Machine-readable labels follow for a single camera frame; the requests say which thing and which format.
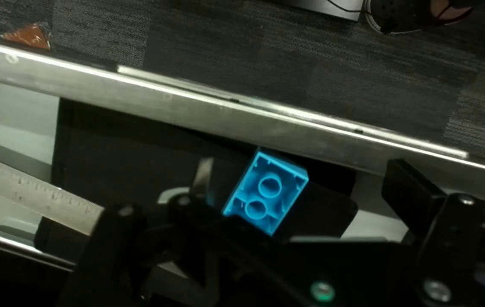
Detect blue toy brick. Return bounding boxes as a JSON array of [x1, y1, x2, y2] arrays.
[[222, 150, 309, 235]]

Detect metal ruler in drawer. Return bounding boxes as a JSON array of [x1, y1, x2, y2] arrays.
[[0, 162, 102, 235]]

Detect grey metal drawer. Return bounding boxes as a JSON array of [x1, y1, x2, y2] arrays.
[[0, 36, 485, 275]]

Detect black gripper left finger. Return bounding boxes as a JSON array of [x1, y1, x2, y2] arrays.
[[56, 194, 237, 307]]

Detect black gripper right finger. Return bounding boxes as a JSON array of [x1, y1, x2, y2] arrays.
[[380, 160, 485, 307]]

